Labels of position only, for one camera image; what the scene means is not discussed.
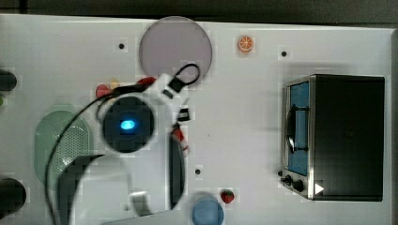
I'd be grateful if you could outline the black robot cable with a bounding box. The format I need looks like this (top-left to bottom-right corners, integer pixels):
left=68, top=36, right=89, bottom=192
left=44, top=63, right=201, bottom=225

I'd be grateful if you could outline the grey round plate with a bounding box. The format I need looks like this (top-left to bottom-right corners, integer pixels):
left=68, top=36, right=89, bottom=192
left=138, top=16, right=213, bottom=85

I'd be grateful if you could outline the orange slice toy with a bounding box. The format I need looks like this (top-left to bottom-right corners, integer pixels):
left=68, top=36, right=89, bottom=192
left=237, top=36, right=254, bottom=53

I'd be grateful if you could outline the black cylinder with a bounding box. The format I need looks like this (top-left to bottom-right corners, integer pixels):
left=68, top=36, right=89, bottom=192
left=0, top=178, right=27, bottom=219
left=0, top=69, right=17, bottom=92

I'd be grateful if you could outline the red ketchup bottle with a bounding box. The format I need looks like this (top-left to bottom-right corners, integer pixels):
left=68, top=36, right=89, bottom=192
left=173, top=123, right=190, bottom=158

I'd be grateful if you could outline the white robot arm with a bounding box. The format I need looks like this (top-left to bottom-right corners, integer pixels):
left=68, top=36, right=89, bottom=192
left=56, top=74, right=188, bottom=225

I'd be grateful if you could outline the green oval strainer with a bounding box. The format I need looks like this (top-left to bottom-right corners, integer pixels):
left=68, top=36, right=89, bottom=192
left=34, top=111, right=93, bottom=190

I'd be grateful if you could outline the strawberry beside banana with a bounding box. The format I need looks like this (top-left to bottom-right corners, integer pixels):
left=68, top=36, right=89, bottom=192
left=95, top=84, right=110, bottom=98

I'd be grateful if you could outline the blue bowl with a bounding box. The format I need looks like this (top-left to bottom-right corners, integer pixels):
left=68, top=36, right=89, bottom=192
left=191, top=197, right=224, bottom=225

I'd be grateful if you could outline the peeled toy banana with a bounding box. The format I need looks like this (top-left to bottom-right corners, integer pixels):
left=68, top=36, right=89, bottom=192
left=110, top=78, right=120, bottom=89

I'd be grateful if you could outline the black cylinder upper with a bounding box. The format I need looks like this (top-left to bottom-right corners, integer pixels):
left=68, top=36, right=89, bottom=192
left=0, top=69, right=17, bottom=92

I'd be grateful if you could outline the black cylinder lower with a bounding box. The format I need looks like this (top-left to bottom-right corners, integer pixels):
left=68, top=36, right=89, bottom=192
left=0, top=178, right=27, bottom=219

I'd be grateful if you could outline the red toy strawberry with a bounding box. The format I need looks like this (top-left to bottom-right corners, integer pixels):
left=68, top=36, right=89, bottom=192
left=221, top=189, right=235, bottom=203

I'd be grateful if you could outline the black toaster oven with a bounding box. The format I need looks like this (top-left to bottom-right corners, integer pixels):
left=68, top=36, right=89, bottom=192
left=278, top=74, right=385, bottom=202

